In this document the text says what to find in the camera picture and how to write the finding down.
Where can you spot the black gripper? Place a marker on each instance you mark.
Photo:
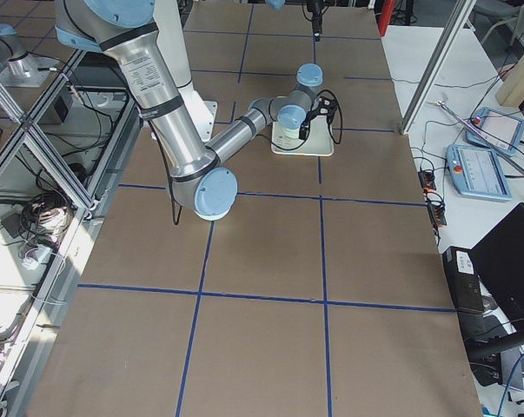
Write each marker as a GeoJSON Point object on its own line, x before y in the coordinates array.
{"type": "Point", "coordinates": [305, 130]}

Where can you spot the green bowl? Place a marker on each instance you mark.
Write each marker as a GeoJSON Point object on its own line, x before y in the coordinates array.
{"type": "Point", "coordinates": [292, 134]}

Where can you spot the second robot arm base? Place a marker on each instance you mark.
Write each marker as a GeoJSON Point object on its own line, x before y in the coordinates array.
{"type": "Point", "coordinates": [18, 67]}

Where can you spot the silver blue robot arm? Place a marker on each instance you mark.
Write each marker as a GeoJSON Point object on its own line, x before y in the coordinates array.
{"type": "Point", "coordinates": [145, 39]}

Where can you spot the white rectangular tray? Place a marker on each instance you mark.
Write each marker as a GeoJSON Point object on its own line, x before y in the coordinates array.
{"type": "Point", "coordinates": [320, 141]}

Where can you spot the orange black connector strip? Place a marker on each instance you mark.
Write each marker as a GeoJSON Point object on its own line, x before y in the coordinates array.
{"type": "Point", "coordinates": [434, 201]}

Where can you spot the blue teach pendant near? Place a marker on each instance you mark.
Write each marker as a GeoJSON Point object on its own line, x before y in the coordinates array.
{"type": "Point", "coordinates": [476, 172]}

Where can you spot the blue teach pendant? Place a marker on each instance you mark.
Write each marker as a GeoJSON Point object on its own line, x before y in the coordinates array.
{"type": "Point", "coordinates": [476, 172]}
{"type": "Point", "coordinates": [502, 130]}

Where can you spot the blue teach pendant far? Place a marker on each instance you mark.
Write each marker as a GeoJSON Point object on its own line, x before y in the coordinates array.
{"type": "Point", "coordinates": [502, 130]}

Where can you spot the black box with label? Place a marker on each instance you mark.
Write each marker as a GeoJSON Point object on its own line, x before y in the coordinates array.
{"type": "Point", "coordinates": [463, 282]}

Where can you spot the black laptop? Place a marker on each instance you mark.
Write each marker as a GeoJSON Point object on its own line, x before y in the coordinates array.
{"type": "Point", "coordinates": [498, 259]}

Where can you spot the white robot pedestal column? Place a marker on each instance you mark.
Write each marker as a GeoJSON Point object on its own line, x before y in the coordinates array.
{"type": "Point", "coordinates": [171, 43]}

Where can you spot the aluminium frame post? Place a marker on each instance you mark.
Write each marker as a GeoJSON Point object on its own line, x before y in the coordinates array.
{"type": "Point", "coordinates": [455, 23]}

